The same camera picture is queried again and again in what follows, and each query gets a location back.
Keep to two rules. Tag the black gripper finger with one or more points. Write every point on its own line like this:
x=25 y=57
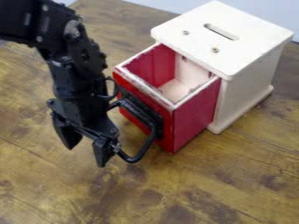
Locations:
x=68 y=135
x=104 y=151

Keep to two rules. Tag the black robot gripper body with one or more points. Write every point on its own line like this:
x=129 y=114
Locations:
x=81 y=96

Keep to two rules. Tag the red wooden drawer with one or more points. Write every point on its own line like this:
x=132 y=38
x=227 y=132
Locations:
x=175 y=88

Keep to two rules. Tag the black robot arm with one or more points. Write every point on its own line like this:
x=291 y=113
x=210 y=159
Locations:
x=51 y=27

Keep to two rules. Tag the white wooden box cabinet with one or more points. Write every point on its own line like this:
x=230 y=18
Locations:
x=238 y=46

